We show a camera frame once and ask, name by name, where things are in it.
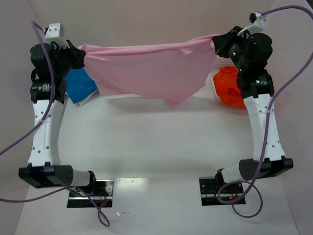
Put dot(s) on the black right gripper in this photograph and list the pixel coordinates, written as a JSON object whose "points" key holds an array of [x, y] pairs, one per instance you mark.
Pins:
{"points": [[222, 45]]}

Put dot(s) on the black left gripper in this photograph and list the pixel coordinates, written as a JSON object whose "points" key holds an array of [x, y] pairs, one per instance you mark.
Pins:
{"points": [[74, 58]]}

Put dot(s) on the pink t-shirt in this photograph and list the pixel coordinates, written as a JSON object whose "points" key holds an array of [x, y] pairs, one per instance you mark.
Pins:
{"points": [[172, 72]]}

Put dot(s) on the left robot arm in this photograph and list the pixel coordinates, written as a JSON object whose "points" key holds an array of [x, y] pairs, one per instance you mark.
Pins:
{"points": [[44, 168]]}

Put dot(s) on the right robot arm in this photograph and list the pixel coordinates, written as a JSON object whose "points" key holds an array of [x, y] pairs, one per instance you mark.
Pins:
{"points": [[249, 52]]}

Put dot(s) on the blue folded t-shirt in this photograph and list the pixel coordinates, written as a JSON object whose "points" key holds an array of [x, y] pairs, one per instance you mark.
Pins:
{"points": [[79, 85]]}

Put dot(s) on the orange crumpled t-shirt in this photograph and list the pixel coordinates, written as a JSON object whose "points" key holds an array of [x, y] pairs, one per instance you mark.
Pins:
{"points": [[226, 87]]}

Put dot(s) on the white folded t-shirt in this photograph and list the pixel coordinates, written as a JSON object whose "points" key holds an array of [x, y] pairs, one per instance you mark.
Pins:
{"points": [[84, 101]]}

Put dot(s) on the white perforated plastic basket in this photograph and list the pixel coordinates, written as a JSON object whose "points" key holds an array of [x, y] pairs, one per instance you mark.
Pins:
{"points": [[221, 62]]}

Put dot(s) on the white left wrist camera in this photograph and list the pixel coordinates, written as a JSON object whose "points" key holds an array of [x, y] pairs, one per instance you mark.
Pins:
{"points": [[54, 33]]}

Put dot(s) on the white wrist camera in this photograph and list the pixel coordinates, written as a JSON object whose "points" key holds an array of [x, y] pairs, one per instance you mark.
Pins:
{"points": [[54, 33], [256, 24]]}

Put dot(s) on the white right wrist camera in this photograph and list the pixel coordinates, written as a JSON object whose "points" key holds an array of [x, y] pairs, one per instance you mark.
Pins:
{"points": [[256, 24]]}

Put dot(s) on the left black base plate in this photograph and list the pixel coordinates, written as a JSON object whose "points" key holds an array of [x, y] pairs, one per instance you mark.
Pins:
{"points": [[101, 195]]}

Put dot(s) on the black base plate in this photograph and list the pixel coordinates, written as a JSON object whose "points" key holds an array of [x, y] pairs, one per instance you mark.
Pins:
{"points": [[101, 195], [209, 189]]}

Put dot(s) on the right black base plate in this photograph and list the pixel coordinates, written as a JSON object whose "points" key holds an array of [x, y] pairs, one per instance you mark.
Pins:
{"points": [[209, 189]]}

